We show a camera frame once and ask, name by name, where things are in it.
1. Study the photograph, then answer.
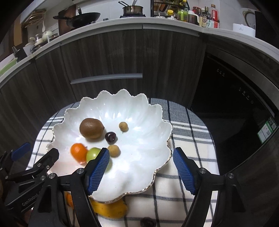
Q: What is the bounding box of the white teapot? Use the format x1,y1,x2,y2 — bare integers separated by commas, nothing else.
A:
42,30,52,41

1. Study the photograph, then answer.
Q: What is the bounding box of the tan longan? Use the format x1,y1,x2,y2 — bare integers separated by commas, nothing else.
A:
107,145,120,158
119,122,129,132

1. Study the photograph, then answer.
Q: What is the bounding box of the green lid jar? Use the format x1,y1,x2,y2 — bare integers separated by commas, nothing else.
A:
177,10,188,22

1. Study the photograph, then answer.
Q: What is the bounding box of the black microwave oven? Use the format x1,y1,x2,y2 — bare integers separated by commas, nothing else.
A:
255,11,278,46

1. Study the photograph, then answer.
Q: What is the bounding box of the green apple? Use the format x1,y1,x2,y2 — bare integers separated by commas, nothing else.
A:
86,147,112,172

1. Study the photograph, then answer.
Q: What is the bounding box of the black wok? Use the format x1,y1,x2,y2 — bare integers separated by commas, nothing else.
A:
53,7,101,28

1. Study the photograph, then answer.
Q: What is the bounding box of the orange mandarin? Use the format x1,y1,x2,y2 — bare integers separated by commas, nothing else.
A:
70,143,88,164
65,192,74,208

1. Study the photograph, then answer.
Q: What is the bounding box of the wooden cutting board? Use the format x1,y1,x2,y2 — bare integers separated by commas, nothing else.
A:
58,4,77,36

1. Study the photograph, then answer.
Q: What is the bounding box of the white electric kettle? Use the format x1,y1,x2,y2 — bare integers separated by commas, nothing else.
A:
241,8,256,29

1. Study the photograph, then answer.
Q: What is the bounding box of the white scalloped ceramic bowl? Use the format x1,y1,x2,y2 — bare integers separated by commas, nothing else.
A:
46,89,173,203

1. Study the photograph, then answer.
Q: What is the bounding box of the checkered white grey cloth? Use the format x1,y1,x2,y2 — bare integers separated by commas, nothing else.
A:
27,98,220,227

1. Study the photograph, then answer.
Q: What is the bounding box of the yellow mango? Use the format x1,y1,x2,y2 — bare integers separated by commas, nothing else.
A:
90,199,128,219

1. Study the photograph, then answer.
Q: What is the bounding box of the brown kiwi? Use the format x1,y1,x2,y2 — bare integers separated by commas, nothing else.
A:
80,118,104,139

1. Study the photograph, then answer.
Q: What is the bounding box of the black spice rack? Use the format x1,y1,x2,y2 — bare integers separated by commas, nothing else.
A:
150,0,190,17

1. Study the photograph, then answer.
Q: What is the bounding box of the white small container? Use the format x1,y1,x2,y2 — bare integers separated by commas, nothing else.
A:
233,23,256,37

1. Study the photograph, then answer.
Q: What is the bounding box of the green energy label sticker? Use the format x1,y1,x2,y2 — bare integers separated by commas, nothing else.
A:
257,117,277,144

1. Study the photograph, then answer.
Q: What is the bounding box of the dark plum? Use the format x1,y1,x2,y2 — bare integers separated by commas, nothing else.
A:
105,131,117,144
140,217,157,227

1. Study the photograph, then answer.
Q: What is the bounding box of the grey drawer handle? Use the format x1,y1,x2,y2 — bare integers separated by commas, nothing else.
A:
70,73,143,85

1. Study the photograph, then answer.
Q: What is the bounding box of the steel saucepan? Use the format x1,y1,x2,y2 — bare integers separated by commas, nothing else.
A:
118,0,143,16

